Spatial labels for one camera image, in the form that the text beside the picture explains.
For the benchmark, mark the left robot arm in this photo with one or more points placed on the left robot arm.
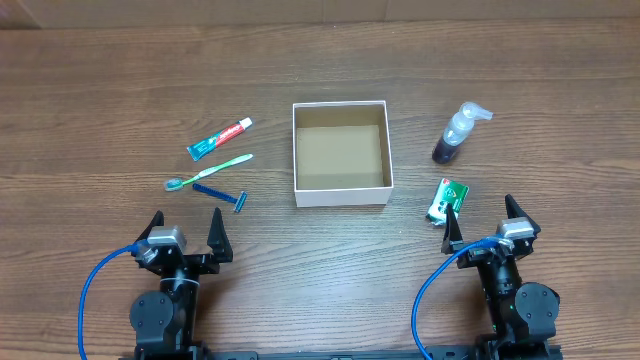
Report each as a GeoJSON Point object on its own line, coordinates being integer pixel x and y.
{"type": "Point", "coordinates": [164, 320]}

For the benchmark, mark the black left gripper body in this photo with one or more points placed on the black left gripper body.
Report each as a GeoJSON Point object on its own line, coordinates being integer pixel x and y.
{"type": "Point", "coordinates": [189, 260]}

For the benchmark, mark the clear pump bottle dark liquid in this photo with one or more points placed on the clear pump bottle dark liquid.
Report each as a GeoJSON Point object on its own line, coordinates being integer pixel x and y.
{"type": "Point", "coordinates": [460, 126]}

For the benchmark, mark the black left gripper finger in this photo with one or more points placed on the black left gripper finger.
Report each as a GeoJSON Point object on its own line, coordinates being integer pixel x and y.
{"type": "Point", "coordinates": [157, 220]}
{"type": "Point", "coordinates": [218, 240]}

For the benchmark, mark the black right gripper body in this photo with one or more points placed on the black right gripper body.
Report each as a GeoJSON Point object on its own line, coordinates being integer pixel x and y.
{"type": "Point", "coordinates": [481, 255]}

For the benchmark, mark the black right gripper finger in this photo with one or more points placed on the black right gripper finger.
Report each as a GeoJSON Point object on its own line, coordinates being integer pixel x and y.
{"type": "Point", "coordinates": [515, 211]}
{"type": "Point", "coordinates": [452, 240]}

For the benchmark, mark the green white soap packet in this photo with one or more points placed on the green white soap packet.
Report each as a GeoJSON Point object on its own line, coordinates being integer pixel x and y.
{"type": "Point", "coordinates": [448, 193]}

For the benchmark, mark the white cardboard box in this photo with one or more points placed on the white cardboard box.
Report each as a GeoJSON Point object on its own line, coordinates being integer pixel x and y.
{"type": "Point", "coordinates": [341, 153]}

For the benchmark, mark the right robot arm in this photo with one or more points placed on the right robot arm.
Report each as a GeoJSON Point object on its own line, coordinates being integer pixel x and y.
{"type": "Point", "coordinates": [522, 313]}

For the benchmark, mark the red teal toothpaste tube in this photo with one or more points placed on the red teal toothpaste tube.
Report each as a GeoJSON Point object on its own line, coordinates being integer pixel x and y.
{"type": "Point", "coordinates": [208, 145]}

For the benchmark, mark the green white toothbrush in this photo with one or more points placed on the green white toothbrush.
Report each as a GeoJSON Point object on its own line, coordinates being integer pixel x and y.
{"type": "Point", "coordinates": [176, 184]}

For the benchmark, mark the blue disposable razor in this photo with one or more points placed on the blue disposable razor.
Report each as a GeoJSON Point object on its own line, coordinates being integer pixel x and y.
{"type": "Point", "coordinates": [238, 202]}

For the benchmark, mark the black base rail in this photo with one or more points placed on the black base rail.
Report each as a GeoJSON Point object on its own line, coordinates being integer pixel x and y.
{"type": "Point", "coordinates": [340, 356]}

